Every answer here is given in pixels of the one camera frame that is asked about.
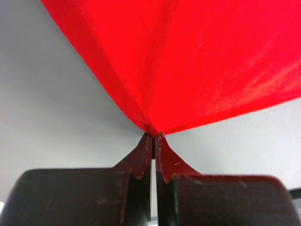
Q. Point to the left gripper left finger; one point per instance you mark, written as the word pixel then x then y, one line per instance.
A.
pixel 137 204

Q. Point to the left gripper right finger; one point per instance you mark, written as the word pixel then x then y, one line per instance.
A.
pixel 168 164

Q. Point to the red t shirt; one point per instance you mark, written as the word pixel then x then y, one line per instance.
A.
pixel 172 65

